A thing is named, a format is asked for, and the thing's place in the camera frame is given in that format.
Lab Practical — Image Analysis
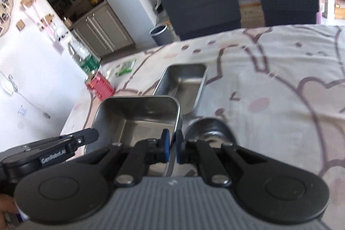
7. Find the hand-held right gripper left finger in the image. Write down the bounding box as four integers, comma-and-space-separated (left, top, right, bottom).
78, 129, 171, 188

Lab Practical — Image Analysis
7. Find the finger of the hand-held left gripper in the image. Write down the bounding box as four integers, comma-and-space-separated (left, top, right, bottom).
61, 128, 100, 147

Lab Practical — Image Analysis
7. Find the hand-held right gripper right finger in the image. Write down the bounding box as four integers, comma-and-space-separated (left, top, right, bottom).
175, 131, 270, 187

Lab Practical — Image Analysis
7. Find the round steel bowl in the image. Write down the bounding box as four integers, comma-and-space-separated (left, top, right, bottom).
186, 117, 238, 145

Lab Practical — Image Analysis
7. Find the wide steel tray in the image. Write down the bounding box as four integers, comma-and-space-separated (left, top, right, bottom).
84, 95, 184, 179

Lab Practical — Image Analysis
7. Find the narrow steel tray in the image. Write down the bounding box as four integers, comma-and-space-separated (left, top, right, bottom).
152, 64, 209, 115

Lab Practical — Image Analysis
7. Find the person's left hand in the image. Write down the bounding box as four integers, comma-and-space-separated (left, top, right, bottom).
0, 194, 21, 224

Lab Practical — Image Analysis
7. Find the red drink can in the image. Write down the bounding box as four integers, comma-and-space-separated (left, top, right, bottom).
85, 70, 116, 101

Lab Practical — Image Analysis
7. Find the clear water bottle green label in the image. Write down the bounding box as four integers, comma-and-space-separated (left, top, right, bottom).
67, 41, 101, 77

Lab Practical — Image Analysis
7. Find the green packet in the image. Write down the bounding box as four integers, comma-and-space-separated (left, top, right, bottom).
116, 60, 135, 77

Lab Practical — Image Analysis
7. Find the grey trash bin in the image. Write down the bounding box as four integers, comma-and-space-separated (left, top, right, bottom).
149, 25, 170, 46

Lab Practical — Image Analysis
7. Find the beige kitchen cabinet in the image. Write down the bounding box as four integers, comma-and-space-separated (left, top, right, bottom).
71, 1, 135, 59

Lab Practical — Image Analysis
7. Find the printed tablecloth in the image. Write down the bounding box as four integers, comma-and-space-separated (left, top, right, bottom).
61, 24, 345, 209

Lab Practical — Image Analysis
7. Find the white charger with cable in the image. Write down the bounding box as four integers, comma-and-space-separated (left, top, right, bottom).
0, 71, 52, 120

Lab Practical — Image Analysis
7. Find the pink ribbon wall ornament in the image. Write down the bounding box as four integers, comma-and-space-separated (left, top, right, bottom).
20, 0, 68, 54

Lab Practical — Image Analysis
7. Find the wall photo collage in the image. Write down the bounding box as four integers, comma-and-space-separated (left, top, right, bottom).
0, 0, 14, 36

